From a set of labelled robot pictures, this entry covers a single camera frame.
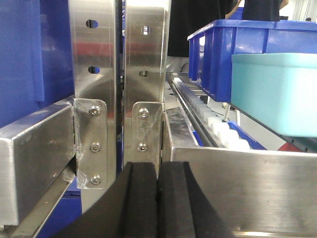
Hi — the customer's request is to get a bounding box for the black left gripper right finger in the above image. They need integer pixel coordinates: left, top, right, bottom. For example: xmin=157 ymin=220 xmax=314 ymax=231
xmin=158 ymin=162 xmax=234 ymax=238

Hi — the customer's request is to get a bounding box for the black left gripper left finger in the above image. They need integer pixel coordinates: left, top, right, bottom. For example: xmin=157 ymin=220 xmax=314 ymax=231
xmin=54 ymin=162 xmax=158 ymax=238

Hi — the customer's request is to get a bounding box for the light cyan plastic bin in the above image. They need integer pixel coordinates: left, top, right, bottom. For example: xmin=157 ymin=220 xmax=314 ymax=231
xmin=230 ymin=53 xmax=317 ymax=137

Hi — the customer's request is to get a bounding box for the dark blue plastic crate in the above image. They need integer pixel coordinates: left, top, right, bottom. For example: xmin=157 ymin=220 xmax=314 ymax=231
xmin=187 ymin=20 xmax=317 ymax=102

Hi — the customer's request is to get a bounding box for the blue crate on left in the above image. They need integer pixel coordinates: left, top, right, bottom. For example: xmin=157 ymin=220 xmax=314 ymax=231
xmin=0 ymin=0 xmax=74 ymax=126

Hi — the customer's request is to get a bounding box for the person in black clothes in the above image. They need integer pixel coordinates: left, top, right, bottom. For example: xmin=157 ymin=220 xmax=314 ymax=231
xmin=167 ymin=0 xmax=289 ymax=58

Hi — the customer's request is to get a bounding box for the stainless steel rack frame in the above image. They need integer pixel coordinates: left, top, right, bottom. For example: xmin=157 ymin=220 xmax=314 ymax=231
xmin=0 ymin=0 xmax=317 ymax=238

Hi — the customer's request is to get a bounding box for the white roller track rail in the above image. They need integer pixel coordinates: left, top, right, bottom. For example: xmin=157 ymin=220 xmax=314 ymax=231
xmin=172 ymin=77 xmax=251 ymax=151

